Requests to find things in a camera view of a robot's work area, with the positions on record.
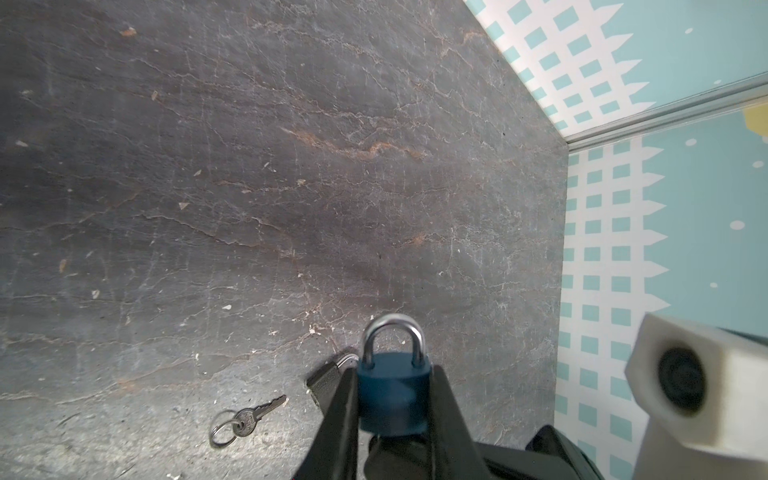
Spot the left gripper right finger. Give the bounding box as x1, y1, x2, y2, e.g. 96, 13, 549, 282
428, 365, 491, 479

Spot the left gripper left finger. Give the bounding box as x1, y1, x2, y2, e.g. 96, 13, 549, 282
292, 369, 359, 480

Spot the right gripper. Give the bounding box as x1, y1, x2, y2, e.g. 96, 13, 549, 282
475, 425, 604, 480

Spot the teal padlock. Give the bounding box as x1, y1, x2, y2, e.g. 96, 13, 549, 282
357, 313, 432, 437

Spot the key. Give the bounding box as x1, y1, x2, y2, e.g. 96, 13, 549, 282
208, 395, 288, 449

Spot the black padlock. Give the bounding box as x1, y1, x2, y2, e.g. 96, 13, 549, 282
305, 349, 359, 415

